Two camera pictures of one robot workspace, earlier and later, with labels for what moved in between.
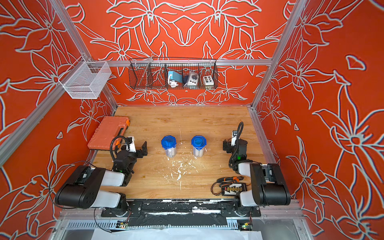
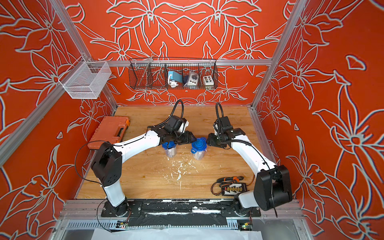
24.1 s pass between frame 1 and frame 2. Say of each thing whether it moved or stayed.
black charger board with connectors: stayed
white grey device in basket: stayed
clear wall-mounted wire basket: stayed
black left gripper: moved
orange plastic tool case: stayed
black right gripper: moved
